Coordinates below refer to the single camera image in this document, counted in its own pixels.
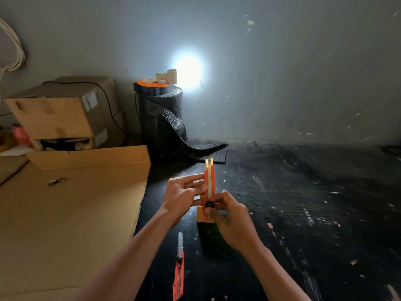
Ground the person's right hand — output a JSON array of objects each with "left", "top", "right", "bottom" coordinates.
[{"left": 204, "top": 190, "right": 263, "bottom": 253}]

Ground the person's left hand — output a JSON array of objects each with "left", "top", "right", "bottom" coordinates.
[{"left": 159, "top": 173, "right": 209, "bottom": 228}]

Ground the orange utility knife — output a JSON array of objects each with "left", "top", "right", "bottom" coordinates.
[
  {"left": 202, "top": 158, "right": 217, "bottom": 222},
  {"left": 172, "top": 232, "right": 185, "bottom": 301}
]

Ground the person's right forearm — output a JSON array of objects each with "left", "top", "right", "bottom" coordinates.
[{"left": 243, "top": 241, "right": 312, "bottom": 301}]

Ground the person's left forearm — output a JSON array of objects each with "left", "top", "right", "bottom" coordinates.
[{"left": 71, "top": 209, "right": 176, "bottom": 301}]

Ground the small yellow box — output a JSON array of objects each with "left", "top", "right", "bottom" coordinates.
[{"left": 196, "top": 197, "right": 217, "bottom": 224}]

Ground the black foam roll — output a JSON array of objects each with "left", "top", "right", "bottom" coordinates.
[{"left": 137, "top": 86, "right": 229, "bottom": 164}]

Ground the brown cardboard box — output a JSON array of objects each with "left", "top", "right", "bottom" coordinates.
[
  {"left": 4, "top": 76, "right": 121, "bottom": 140},
  {"left": 30, "top": 110, "right": 128, "bottom": 151}
]

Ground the orange and white lamp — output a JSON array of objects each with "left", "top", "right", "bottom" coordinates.
[{"left": 136, "top": 69, "right": 178, "bottom": 89}]

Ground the large flat cardboard sheet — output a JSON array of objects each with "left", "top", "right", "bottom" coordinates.
[{"left": 0, "top": 145, "right": 152, "bottom": 301}]

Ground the pink plastic bag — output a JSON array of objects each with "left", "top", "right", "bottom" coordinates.
[{"left": 11, "top": 125, "right": 32, "bottom": 148}]

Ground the white paper sheet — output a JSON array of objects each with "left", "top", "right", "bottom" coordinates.
[{"left": 0, "top": 144, "right": 34, "bottom": 157}]

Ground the yellow object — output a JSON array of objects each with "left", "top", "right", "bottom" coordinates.
[{"left": 0, "top": 131, "right": 17, "bottom": 153}]

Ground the thin black cable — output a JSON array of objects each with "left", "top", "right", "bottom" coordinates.
[{"left": 43, "top": 80, "right": 142, "bottom": 137}]

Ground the black cable on cardboard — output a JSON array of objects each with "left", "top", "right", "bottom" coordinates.
[{"left": 0, "top": 159, "right": 30, "bottom": 187}]

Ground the white cable bundle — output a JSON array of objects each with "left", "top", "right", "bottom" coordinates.
[{"left": 0, "top": 18, "right": 26, "bottom": 102}]

